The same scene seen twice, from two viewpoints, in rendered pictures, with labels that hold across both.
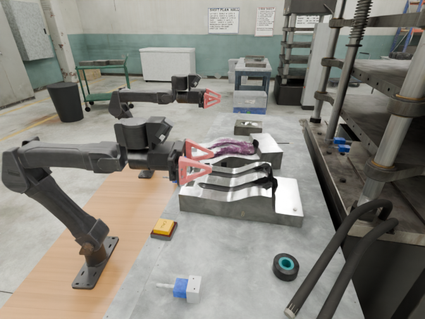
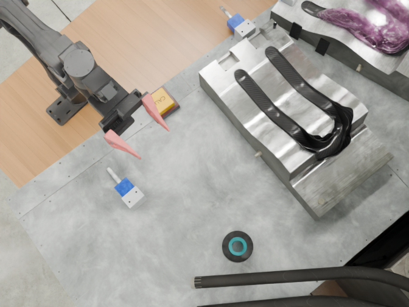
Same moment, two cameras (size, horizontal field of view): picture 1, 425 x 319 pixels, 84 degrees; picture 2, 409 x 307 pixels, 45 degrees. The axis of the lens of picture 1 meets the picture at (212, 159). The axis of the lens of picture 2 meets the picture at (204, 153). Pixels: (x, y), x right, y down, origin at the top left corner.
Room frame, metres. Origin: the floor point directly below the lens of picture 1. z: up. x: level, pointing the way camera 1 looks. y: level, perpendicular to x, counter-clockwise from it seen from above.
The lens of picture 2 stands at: (0.38, -0.28, 2.12)
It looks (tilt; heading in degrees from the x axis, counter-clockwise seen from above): 74 degrees down; 48
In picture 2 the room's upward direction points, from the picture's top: 7 degrees counter-clockwise
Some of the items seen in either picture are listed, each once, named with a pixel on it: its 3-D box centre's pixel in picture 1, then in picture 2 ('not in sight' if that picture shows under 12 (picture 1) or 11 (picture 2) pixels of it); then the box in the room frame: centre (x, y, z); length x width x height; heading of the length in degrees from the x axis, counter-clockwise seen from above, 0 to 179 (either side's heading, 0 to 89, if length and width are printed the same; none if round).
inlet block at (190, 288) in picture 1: (178, 287); (123, 186); (0.42, 0.10, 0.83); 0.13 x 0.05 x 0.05; 83
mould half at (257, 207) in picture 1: (241, 187); (294, 114); (0.86, -0.13, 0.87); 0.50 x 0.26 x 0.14; 79
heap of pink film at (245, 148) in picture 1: (232, 145); (372, 13); (1.22, -0.11, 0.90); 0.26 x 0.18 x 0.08; 96
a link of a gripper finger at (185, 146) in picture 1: (195, 156); (147, 119); (0.54, 0.04, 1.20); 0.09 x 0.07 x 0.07; 86
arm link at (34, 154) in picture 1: (67, 165); (33, 31); (0.53, 0.38, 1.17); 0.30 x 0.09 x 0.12; 86
